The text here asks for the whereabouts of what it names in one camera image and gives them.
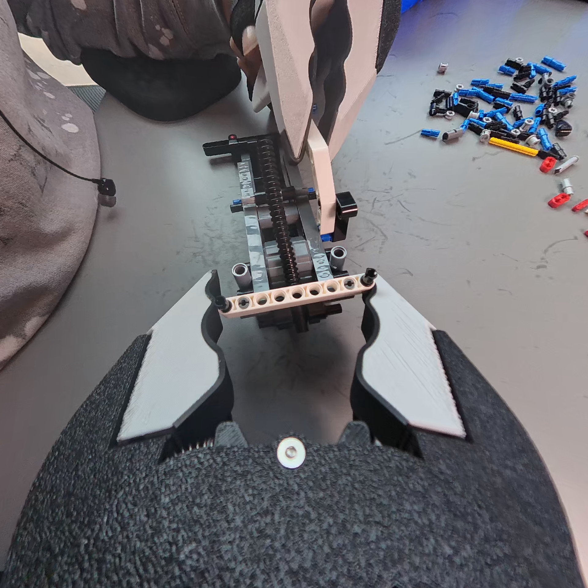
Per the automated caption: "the grey black toy truck chassis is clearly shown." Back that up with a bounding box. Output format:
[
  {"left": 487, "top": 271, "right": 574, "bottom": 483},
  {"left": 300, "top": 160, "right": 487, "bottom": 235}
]
[{"left": 202, "top": 132, "right": 378, "bottom": 334}]

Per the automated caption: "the black angled toy beam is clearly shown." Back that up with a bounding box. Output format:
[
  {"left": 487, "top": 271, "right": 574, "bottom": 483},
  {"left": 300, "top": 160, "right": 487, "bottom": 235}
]
[{"left": 327, "top": 192, "right": 360, "bottom": 242}]

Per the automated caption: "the grey desk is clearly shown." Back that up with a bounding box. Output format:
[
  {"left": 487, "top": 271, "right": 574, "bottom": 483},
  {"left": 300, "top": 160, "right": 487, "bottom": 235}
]
[{"left": 0, "top": 0, "right": 588, "bottom": 588}]

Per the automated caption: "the black forearm rest pad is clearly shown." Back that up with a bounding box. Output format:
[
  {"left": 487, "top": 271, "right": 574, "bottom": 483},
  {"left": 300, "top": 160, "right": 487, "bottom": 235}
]
[{"left": 80, "top": 46, "right": 243, "bottom": 122}]

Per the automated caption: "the person's grey hoodie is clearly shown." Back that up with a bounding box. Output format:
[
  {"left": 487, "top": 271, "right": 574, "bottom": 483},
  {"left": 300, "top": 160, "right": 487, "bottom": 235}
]
[{"left": 0, "top": 0, "right": 103, "bottom": 372}]

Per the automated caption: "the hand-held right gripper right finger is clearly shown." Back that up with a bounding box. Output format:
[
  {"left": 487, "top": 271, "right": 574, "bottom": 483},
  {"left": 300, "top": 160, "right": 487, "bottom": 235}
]
[{"left": 351, "top": 277, "right": 466, "bottom": 438}]

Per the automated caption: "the white angled toy beam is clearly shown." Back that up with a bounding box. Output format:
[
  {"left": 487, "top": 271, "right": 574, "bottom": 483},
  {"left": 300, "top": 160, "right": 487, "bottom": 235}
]
[{"left": 305, "top": 120, "right": 339, "bottom": 237}]

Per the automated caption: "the yellow toy axle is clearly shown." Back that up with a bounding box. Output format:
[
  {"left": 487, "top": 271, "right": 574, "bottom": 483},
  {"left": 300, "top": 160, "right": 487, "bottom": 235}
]
[{"left": 488, "top": 137, "right": 540, "bottom": 158}]

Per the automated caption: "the pile of blue black pins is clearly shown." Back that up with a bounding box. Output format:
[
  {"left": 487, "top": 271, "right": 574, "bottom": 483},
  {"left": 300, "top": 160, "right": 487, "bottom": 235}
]
[{"left": 429, "top": 56, "right": 579, "bottom": 152}]

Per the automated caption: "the black clip-on microphone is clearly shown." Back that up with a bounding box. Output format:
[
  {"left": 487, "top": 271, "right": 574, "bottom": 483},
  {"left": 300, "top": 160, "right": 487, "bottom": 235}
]
[{"left": 0, "top": 109, "right": 118, "bottom": 207}]

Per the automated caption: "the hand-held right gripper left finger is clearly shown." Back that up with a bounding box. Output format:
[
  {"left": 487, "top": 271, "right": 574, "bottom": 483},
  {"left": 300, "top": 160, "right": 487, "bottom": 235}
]
[{"left": 117, "top": 270, "right": 232, "bottom": 443}]

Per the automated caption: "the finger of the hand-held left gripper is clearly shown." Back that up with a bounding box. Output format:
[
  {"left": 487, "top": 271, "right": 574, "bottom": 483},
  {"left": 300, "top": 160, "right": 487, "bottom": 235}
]
[
  {"left": 254, "top": 0, "right": 319, "bottom": 164},
  {"left": 317, "top": 0, "right": 384, "bottom": 152}
]

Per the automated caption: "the black office chair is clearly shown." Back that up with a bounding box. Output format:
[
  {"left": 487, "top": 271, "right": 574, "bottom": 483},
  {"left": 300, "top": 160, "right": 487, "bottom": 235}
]
[{"left": 64, "top": 84, "right": 107, "bottom": 113}]

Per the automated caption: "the person's left forearm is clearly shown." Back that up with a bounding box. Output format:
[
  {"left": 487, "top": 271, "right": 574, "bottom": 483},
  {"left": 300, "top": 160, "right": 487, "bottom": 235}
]
[{"left": 9, "top": 0, "right": 237, "bottom": 65}]

